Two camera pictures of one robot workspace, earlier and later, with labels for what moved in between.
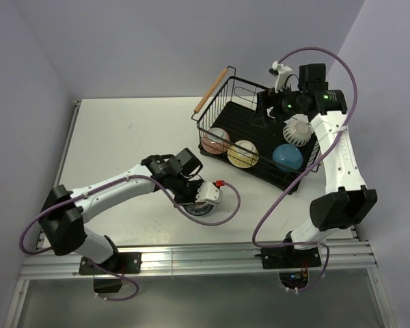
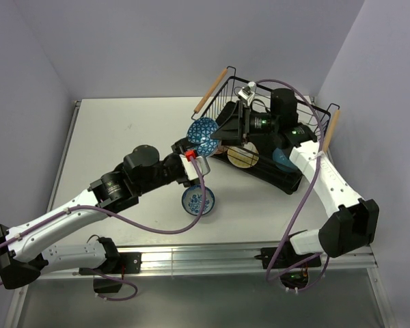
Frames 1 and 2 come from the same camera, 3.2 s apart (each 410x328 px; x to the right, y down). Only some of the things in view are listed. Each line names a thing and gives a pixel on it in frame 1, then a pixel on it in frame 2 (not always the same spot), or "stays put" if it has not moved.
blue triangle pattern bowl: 198,208 → 199,134
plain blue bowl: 288,158 stays put
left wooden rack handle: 210,91 stays put
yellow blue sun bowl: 240,158 stays put
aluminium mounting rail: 37,264 stays put
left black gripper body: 185,191 → 170,165
